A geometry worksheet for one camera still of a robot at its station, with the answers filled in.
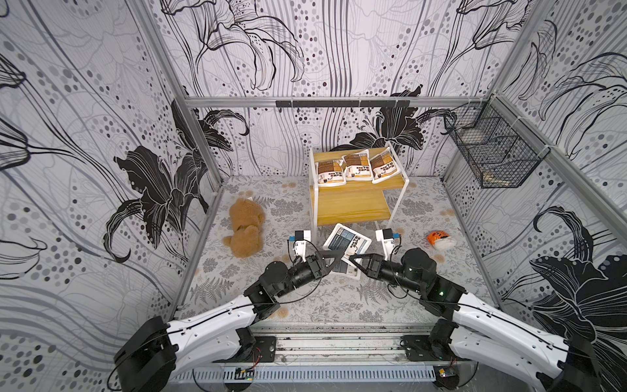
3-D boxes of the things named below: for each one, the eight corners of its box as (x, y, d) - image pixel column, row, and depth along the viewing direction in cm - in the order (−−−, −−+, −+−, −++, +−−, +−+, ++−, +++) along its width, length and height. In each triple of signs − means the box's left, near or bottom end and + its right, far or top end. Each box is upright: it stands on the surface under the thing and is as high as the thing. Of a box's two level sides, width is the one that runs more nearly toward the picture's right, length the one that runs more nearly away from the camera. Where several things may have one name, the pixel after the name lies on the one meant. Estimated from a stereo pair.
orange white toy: (429, 253, 96) (435, 245, 91) (425, 238, 100) (430, 230, 95) (452, 252, 96) (459, 245, 91) (447, 238, 100) (453, 230, 95)
